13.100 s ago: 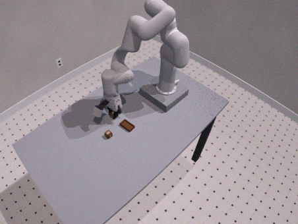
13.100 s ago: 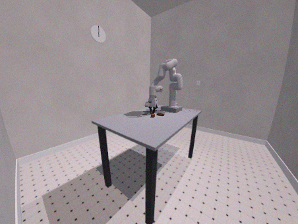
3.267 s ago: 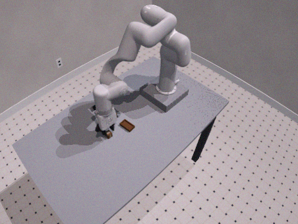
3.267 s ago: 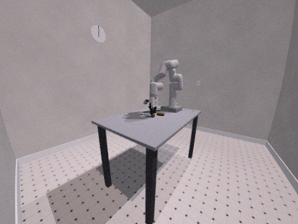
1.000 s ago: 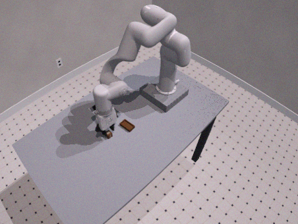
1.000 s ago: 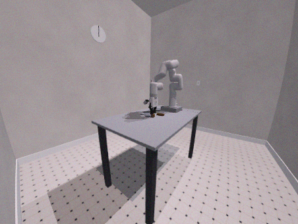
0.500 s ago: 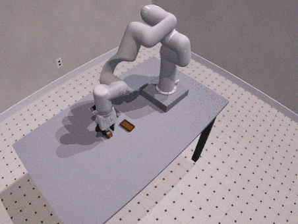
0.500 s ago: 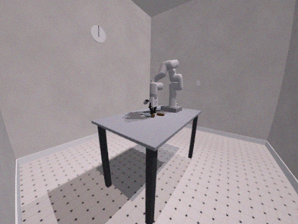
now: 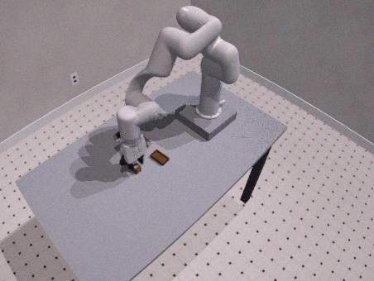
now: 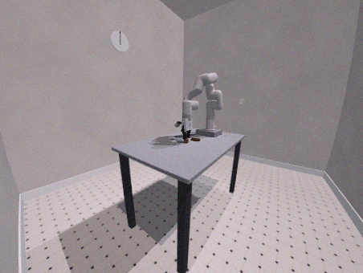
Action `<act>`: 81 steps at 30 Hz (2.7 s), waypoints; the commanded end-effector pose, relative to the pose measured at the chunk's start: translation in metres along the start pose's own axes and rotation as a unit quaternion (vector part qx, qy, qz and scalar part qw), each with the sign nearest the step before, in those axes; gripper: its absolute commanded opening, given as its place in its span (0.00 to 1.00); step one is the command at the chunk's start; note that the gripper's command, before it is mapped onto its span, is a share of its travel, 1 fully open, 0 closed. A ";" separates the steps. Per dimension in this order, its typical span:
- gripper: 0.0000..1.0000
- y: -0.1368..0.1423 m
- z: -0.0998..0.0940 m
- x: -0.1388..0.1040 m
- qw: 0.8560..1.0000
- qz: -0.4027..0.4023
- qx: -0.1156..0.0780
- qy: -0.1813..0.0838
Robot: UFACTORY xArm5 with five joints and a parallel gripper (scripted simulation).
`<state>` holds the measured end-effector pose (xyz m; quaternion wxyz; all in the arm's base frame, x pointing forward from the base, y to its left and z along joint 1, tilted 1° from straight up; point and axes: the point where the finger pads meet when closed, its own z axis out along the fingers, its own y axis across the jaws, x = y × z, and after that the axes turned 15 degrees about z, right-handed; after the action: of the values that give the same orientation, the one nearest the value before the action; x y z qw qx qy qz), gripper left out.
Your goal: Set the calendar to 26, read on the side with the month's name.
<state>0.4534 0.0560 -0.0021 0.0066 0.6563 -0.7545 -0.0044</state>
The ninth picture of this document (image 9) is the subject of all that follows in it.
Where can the brown shallow tray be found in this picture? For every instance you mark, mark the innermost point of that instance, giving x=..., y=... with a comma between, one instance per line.
x=159, y=157

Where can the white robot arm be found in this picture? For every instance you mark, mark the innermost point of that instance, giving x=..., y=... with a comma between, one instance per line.
x=170, y=44

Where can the brown calendar cube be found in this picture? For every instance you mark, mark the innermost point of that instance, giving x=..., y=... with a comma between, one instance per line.
x=137, y=168

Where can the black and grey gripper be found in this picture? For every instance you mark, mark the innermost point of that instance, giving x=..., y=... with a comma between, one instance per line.
x=130, y=153

